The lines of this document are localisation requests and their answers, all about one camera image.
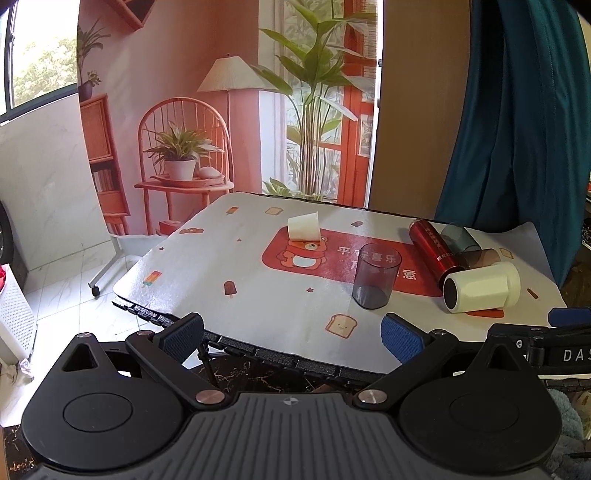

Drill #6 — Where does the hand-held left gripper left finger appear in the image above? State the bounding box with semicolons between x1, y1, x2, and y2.
60;313;232;411

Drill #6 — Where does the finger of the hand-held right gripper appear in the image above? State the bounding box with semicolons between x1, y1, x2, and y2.
548;308;591;329

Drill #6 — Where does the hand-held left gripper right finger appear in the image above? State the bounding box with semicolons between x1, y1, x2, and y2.
353;313;551;411

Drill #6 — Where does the grey transparent cup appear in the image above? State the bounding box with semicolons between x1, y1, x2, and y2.
352;243;396;310

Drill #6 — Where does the cream plastic cup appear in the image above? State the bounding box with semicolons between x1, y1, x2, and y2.
443;261;522;314

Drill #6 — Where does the brown transparent cup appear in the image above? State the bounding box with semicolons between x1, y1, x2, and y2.
461;248;502;271

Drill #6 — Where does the dark teal transparent cup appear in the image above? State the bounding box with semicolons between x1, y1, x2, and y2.
439;222;480;256

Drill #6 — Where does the white paper cup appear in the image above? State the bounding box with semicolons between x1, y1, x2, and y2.
287;212;322;243

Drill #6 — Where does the fuzzy grey cloth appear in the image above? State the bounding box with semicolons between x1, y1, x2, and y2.
544;387;591;480

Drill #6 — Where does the printed bear table mat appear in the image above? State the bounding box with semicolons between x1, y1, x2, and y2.
113;191;568;376

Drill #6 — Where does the red thermos bottle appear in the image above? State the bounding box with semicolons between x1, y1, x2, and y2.
409;219;464;288

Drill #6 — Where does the white wheeled stand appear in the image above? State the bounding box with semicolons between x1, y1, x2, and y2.
88;231;160;297

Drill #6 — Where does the white laundry basket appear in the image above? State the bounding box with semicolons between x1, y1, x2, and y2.
0;263;38;366

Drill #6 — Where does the teal curtain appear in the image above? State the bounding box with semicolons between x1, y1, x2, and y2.
434;0;591;303

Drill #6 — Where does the window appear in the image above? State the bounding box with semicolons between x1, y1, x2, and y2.
0;0;82;121

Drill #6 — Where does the wall poster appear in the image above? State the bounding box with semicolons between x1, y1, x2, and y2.
76;0;385;237

